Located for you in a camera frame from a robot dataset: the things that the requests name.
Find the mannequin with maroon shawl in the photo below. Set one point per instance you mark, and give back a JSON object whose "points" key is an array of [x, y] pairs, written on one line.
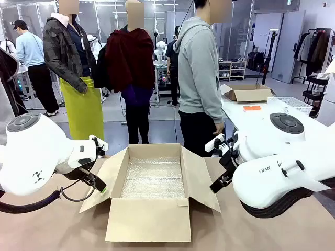
{"points": [[131, 60]]}

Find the wooden shoe rack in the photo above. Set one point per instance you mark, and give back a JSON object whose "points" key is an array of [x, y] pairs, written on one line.
{"points": [[235, 70]]}

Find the computer case with lights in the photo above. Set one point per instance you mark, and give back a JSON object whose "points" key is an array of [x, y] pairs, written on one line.
{"points": [[163, 81]]}

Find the small cardboard box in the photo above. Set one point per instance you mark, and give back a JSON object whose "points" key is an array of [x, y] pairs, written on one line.
{"points": [[251, 95]]}

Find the mannequin camo jacket yellow skirt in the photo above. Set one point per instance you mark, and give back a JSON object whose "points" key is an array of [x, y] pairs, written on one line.
{"points": [[78, 104]]}

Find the person in black shirt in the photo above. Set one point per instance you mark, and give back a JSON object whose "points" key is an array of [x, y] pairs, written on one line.
{"points": [[172, 60]]}

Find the large cardboard box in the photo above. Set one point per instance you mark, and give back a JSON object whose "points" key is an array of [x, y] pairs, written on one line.
{"points": [[147, 222]]}

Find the black suitcases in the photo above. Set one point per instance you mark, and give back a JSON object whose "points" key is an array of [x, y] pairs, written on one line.
{"points": [[256, 61]]}

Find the person's right forearm grey sleeve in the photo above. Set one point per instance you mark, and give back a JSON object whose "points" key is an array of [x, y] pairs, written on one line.
{"points": [[217, 109]]}

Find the white side table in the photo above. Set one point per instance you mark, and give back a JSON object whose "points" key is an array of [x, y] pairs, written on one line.
{"points": [[240, 117]]}

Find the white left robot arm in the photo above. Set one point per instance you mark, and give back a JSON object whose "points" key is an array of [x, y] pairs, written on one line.
{"points": [[31, 157]]}

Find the person in light blue sweater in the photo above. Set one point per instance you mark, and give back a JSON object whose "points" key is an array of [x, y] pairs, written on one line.
{"points": [[28, 52]]}

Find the black utility cart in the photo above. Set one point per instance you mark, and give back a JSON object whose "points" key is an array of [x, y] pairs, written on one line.
{"points": [[315, 86]]}

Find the person in grey hoodie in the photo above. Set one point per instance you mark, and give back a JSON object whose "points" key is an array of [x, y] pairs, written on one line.
{"points": [[196, 65]]}

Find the grey open door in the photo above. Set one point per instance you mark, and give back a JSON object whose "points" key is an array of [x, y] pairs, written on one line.
{"points": [[288, 47]]}

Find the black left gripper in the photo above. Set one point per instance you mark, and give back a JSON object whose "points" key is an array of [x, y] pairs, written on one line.
{"points": [[87, 174]]}

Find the black tripod stand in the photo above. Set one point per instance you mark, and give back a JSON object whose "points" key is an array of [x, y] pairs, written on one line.
{"points": [[265, 70]]}

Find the bubble wrap sheet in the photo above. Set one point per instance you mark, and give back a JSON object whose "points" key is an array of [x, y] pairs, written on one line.
{"points": [[153, 177]]}

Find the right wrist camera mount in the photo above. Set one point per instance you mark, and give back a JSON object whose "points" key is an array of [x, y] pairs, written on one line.
{"points": [[213, 143]]}

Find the person's right hand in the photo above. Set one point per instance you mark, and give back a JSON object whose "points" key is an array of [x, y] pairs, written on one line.
{"points": [[219, 128]]}

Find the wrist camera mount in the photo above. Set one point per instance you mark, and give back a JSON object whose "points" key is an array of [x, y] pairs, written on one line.
{"points": [[213, 143], [99, 146]]}

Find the clothes rack with coats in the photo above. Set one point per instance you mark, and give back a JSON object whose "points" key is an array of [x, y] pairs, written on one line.
{"points": [[314, 52]]}

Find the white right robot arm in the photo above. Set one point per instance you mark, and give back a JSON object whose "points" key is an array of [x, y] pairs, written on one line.
{"points": [[274, 146]]}

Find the black hanging bag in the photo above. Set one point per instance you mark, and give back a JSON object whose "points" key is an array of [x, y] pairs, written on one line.
{"points": [[100, 68]]}

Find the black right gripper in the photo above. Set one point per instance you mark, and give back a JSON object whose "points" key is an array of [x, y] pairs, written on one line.
{"points": [[230, 163]]}

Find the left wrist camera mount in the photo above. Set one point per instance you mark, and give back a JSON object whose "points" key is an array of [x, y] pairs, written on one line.
{"points": [[99, 146]]}

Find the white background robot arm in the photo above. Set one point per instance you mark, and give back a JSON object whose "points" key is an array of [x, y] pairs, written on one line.
{"points": [[94, 44], [160, 51]]}

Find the white plastic mesh basket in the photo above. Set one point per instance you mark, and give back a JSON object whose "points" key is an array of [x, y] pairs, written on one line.
{"points": [[290, 103]]}

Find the orange flat card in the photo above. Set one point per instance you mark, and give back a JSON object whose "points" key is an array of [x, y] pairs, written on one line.
{"points": [[252, 108]]}

